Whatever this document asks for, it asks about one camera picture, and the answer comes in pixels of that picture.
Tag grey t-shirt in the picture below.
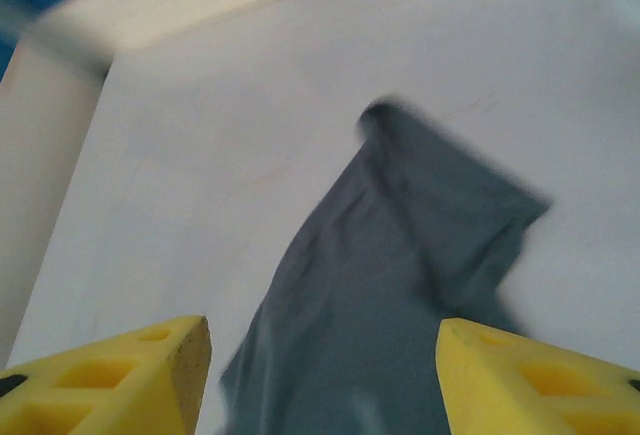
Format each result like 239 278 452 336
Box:
219 97 551 435

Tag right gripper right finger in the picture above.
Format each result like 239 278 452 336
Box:
437 318 640 435

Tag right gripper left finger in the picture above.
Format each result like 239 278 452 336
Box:
0 314 214 435

